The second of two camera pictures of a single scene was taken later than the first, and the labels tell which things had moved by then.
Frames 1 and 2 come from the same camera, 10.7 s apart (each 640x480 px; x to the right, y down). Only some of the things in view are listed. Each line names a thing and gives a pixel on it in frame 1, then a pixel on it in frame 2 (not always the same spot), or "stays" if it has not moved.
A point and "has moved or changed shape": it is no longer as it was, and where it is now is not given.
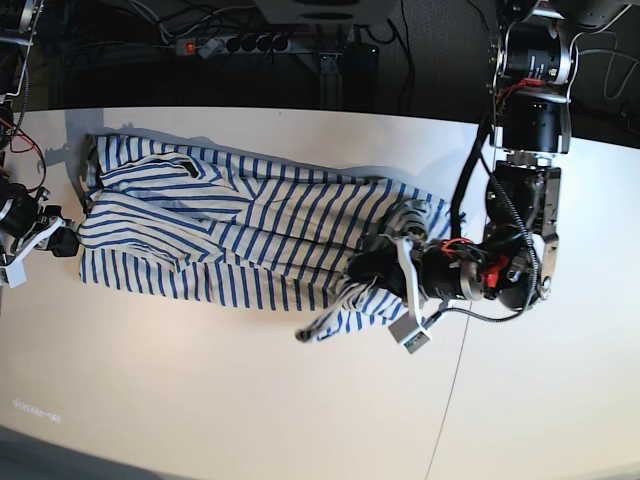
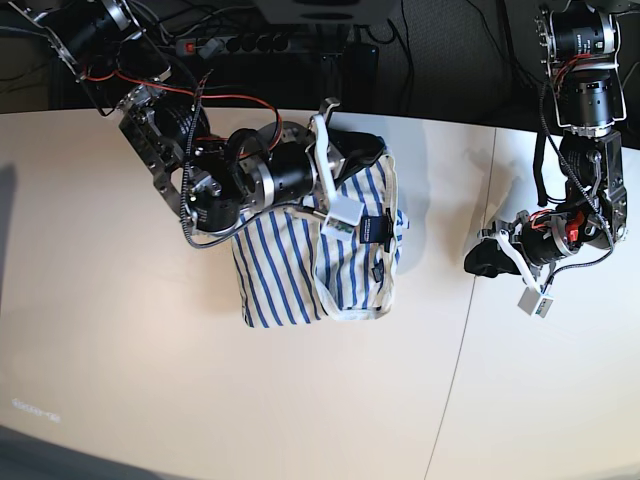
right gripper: (448, 269) to (543, 236)
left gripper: (22, 211) to (281, 176)
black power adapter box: (360, 64) stays
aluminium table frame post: (331, 96) stays
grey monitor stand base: (329, 12) stays
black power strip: (219, 45) stays
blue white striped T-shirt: (172, 220) has moved or changed shape
